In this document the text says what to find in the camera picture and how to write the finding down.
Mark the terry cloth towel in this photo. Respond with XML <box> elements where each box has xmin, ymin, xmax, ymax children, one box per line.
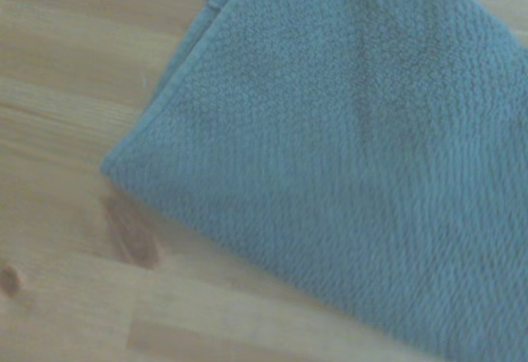
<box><xmin>99</xmin><ymin>0</ymin><xmax>528</xmax><ymax>362</ymax></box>

